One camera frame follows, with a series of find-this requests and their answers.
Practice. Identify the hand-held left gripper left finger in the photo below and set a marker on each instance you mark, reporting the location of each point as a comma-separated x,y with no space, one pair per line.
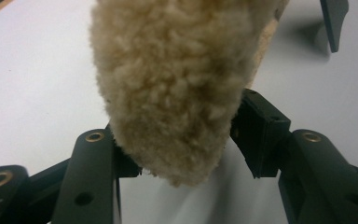
87,186

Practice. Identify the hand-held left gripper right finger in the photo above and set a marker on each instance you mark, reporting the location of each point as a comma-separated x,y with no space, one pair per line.
317,174

